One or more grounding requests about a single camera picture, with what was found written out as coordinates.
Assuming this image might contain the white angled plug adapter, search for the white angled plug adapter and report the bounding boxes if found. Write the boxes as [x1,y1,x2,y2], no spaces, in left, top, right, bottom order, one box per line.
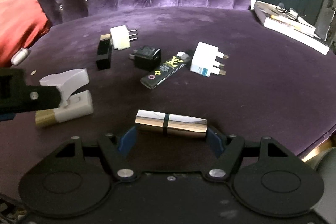
[39,69,89,107]

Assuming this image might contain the rose gold lipstick tube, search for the rose gold lipstick tube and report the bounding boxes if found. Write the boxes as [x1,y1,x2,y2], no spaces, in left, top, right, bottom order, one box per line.
[135,110,208,138]

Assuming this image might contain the white gold lipstick tube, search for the white gold lipstick tube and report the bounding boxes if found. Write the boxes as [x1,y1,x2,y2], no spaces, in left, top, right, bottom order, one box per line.
[35,90,93,128]

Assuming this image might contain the white UK plug adapter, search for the white UK plug adapter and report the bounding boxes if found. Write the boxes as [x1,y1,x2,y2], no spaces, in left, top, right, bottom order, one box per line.
[190,42,228,77]

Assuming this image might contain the black gold lipstick tube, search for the black gold lipstick tube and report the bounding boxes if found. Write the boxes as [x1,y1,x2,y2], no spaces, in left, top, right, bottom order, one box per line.
[96,34,112,71]

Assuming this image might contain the black LV lighter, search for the black LV lighter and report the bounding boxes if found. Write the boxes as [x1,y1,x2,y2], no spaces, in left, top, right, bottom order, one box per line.
[140,51,191,89]

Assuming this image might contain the black cube charger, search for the black cube charger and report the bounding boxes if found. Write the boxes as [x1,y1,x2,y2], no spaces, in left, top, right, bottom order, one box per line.
[129,46,161,72]

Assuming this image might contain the white three-pin adapter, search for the white three-pin adapter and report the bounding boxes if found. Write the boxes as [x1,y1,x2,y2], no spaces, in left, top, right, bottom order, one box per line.
[110,25,138,51]

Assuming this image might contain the white earbuds case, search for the white earbuds case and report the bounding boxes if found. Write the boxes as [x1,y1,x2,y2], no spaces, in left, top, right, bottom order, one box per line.
[11,48,30,66]

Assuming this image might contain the red satin cushion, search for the red satin cushion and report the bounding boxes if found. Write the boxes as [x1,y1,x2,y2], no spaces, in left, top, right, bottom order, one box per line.
[1,0,51,67]

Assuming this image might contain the black white patterned pillow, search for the black white patterned pillow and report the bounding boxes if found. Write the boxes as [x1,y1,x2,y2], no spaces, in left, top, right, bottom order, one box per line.
[0,194,27,224]

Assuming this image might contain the purple tufted velvet sofa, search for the purple tufted velvet sofa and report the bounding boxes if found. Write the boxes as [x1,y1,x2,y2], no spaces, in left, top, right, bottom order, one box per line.
[1,0,335,199]

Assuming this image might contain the yellow pencil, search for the yellow pencil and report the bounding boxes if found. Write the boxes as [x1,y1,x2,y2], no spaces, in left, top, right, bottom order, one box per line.
[270,15,291,26]

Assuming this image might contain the black eyeglasses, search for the black eyeglasses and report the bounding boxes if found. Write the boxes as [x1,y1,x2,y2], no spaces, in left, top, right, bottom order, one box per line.
[276,2,302,21]

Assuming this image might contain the patterned curtain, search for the patterned curtain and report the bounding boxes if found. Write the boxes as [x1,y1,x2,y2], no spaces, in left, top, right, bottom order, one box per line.
[325,0,336,51]

